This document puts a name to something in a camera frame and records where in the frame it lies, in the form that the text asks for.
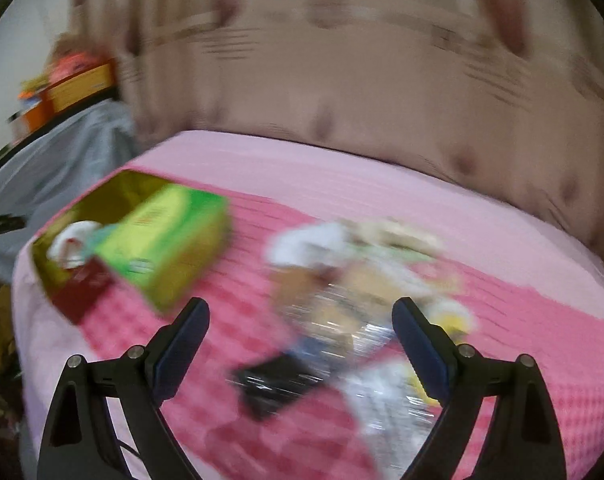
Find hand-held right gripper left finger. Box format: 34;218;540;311
37;297;211;480

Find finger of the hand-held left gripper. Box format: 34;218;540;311
0;214;26;239

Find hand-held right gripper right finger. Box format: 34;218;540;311
392;296;568;480

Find white printed packet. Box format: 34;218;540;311
347;362;448;461

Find clear packet of beige snacks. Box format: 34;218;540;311
277;270;398;361

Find black packet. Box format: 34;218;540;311
232;352;333;421

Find green tissue pack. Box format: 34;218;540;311
94;183;231;311

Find gold tin box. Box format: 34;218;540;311
32;170;233;326

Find yellow packet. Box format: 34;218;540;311
409;305;478;406

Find grey plastic cover sheet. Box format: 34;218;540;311
0;100;143;281

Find orange box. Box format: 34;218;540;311
19;91;55;128

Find red cardboard box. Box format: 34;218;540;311
49;57;118;113

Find red plastic bag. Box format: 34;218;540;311
49;50;98;81

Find pink checked blanket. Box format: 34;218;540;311
12;130;604;480

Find beige patterned curtain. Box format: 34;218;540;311
72;0;604;281

